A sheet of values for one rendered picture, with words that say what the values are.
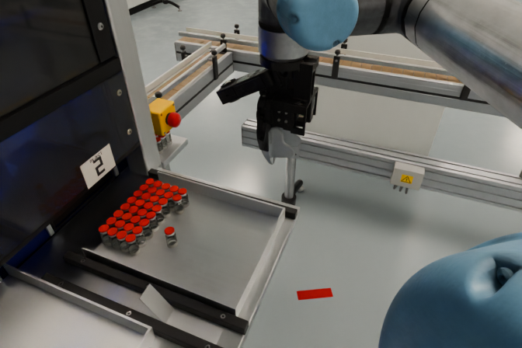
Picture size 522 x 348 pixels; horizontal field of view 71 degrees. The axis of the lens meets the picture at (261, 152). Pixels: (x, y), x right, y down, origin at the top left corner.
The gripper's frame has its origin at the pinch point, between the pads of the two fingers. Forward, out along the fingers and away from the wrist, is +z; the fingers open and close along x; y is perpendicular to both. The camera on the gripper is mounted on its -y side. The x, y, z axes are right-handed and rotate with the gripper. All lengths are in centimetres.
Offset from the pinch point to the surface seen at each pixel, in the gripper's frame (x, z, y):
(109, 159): -3.9, 8.2, -35.5
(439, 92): 82, 20, 34
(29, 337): -36, 21, -29
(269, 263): -6.9, 21.6, 3.2
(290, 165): 86, 73, -20
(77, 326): -31.6, 21.4, -23.3
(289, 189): 86, 89, -20
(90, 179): -10.1, 9.0, -35.5
